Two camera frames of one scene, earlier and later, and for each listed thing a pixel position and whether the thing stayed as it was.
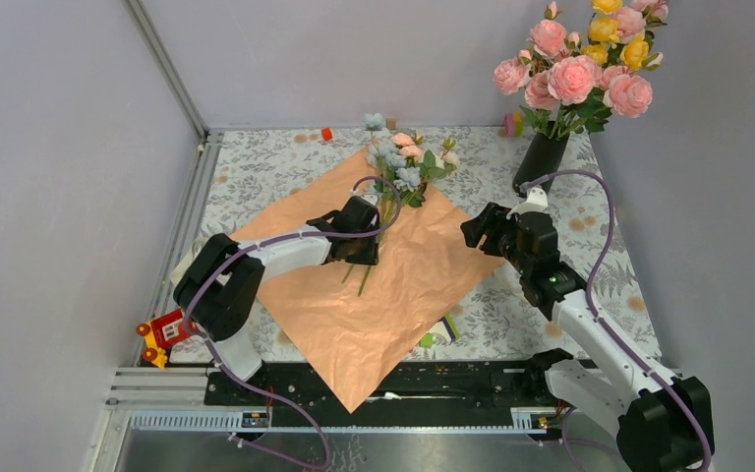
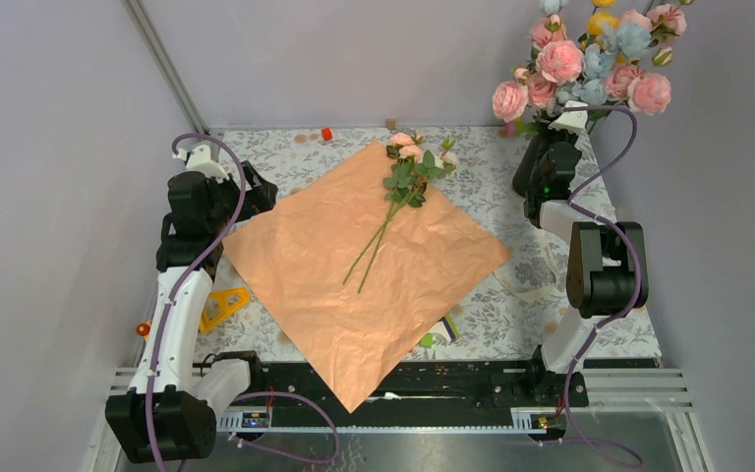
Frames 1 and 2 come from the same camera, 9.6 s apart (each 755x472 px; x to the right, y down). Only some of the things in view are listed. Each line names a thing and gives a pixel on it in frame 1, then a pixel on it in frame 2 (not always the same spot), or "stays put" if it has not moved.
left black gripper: (369, 258) -> (260, 198)
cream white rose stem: (439, 166) stays put
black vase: (540, 160) stays put
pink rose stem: (629, 93) -> (650, 93)
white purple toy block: (444, 328) stays put
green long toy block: (453, 326) stays put
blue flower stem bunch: (395, 182) -> (625, 39)
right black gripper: (490, 222) -> (546, 131)
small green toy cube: (427, 340) stays put
